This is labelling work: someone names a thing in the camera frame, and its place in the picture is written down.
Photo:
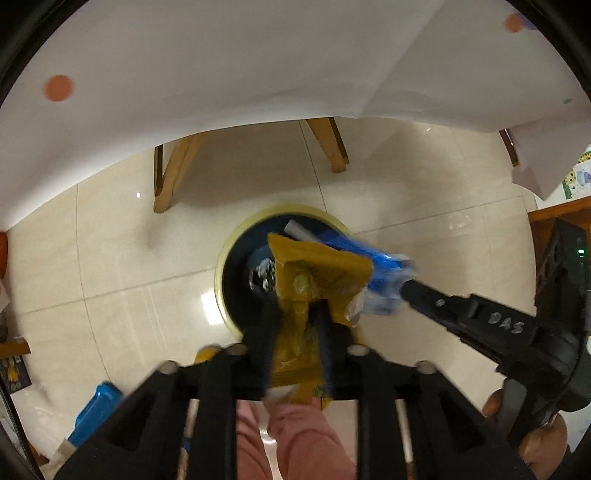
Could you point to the yellow snack packet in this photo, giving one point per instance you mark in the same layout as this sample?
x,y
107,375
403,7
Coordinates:
x,y
318,267

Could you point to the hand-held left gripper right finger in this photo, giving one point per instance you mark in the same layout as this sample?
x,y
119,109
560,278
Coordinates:
x,y
325,355

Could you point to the crumpled silver foil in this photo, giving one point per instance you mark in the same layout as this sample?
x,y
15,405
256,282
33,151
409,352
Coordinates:
x,y
261,277

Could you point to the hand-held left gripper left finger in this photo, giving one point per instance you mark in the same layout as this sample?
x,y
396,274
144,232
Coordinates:
x,y
268,332

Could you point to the wooden cabinet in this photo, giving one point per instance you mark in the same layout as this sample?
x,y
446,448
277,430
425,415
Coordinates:
x,y
549,214

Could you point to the white paper scrap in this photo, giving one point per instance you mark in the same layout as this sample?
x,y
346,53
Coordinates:
x,y
298,230

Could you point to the blue snack packet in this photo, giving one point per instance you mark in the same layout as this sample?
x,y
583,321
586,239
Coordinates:
x,y
383,277

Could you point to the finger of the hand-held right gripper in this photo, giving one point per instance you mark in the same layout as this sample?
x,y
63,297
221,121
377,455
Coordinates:
x,y
489,348
489,318

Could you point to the wooden table leg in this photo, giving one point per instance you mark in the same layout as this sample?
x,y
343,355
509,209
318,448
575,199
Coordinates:
x,y
174,170
509,147
330,145

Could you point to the person's right hand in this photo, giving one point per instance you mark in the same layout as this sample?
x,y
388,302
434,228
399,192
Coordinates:
x,y
545,443

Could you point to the sunflower print picture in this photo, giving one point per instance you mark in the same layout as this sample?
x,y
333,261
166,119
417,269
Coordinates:
x,y
577,177

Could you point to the yellow-rimmed dark trash can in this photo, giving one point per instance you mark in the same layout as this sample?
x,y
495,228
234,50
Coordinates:
x,y
238,263

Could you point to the white table with wooden legs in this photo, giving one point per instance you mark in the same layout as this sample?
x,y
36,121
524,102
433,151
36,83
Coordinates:
x,y
231,69

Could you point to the pink pants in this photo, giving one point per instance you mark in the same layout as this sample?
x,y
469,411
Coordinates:
x,y
300,438

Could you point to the dark printed box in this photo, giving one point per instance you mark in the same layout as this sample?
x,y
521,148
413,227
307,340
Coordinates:
x,y
14,374

